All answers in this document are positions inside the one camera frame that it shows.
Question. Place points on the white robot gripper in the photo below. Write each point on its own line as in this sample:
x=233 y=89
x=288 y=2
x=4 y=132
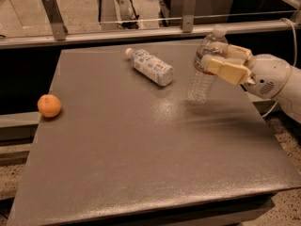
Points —
x=268 y=74

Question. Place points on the horizontal metal rail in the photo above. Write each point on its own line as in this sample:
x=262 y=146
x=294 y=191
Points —
x=136 y=35

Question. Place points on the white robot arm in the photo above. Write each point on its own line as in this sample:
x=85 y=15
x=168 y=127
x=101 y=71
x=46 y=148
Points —
x=289 y=99

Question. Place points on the orange fruit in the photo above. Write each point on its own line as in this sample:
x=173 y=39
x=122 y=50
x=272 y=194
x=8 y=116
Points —
x=49 y=106

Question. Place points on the metal rail bracket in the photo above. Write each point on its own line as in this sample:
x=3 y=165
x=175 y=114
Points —
x=188 y=10
x=55 y=19

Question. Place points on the left metal rail bracket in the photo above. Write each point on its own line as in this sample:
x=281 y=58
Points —
x=55 y=19

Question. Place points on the right metal rail bracket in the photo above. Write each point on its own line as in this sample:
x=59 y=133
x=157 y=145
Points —
x=188 y=10

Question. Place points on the white labelled plastic bottle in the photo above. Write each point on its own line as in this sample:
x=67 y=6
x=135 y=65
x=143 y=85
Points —
x=153 y=67

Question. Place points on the clear plastic water bottle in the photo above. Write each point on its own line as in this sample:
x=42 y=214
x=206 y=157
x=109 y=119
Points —
x=201 y=79

